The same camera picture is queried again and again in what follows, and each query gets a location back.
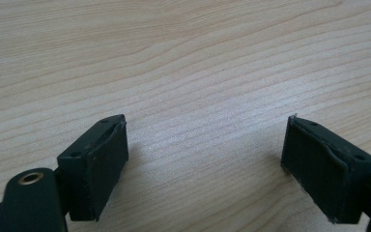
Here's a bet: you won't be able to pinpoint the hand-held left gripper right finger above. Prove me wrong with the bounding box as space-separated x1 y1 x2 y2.
280 113 371 225

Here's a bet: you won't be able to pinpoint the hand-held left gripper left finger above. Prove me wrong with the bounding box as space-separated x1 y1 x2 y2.
56 113 130 223

